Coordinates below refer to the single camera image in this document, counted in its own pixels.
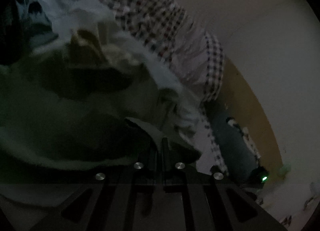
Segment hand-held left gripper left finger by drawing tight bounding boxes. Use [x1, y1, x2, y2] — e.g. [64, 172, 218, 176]
[30, 146, 158, 231]

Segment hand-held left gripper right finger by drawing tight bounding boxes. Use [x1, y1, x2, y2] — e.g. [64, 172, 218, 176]
[160, 137, 288, 231]

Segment teal printed cloth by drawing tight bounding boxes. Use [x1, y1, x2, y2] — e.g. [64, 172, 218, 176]
[205, 101, 262, 184]

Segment yellow wooden bed board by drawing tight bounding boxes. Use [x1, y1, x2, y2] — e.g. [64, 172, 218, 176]
[220, 57, 284, 171]

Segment white crumpled garment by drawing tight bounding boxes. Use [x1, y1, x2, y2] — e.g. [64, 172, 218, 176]
[14, 0, 203, 136]

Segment light green garment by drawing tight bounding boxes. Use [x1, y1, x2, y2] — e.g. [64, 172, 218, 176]
[0, 44, 203, 204]

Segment small checked cloth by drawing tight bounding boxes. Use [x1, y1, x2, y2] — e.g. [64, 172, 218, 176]
[67, 0, 229, 176]

